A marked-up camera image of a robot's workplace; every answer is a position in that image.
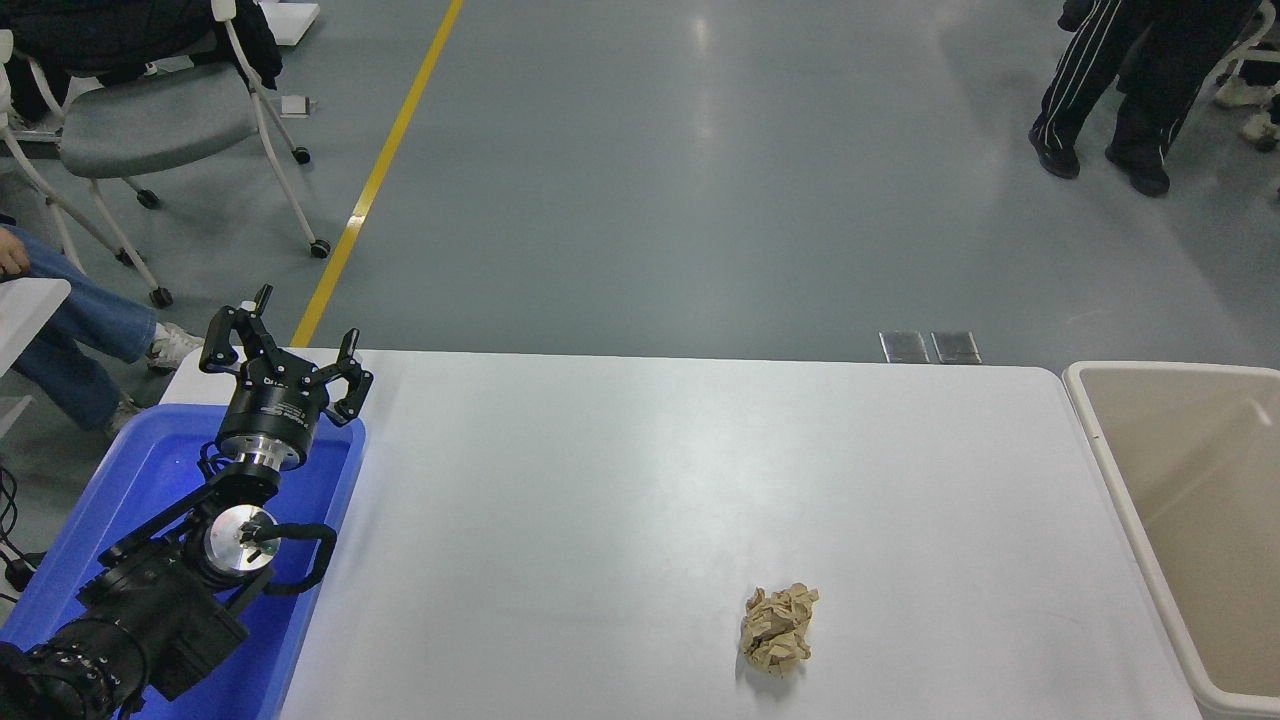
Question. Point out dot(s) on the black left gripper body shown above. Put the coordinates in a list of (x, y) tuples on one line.
[(272, 412)]

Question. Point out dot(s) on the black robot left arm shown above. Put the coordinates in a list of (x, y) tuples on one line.
[(150, 610)]

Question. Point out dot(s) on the seated person's hand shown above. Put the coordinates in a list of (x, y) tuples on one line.
[(12, 255)]

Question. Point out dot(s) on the blue plastic tray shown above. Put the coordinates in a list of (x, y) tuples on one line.
[(140, 470)]

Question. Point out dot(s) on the seated person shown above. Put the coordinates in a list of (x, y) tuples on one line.
[(70, 310)]

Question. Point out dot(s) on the white side table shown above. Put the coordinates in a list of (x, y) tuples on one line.
[(25, 310)]

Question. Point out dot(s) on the small white floor box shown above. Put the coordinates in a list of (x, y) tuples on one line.
[(295, 105)]

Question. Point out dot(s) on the white flat board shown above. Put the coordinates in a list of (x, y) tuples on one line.
[(290, 20)]

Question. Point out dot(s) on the black jacket on grey chair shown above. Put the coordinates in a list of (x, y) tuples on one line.
[(110, 35)]

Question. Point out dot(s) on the crumpled tan paper ball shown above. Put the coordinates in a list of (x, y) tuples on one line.
[(778, 630)]

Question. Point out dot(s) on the silver floor plate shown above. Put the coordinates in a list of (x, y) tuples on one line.
[(955, 347), (903, 347)]

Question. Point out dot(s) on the large pale plastic bin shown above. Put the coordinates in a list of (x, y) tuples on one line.
[(1200, 500)]

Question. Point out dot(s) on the walking person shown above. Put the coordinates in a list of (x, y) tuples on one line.
[(1150, 70)]

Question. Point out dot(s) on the grey wheeled chair white frame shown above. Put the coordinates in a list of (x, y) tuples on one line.
[(150, 125)]

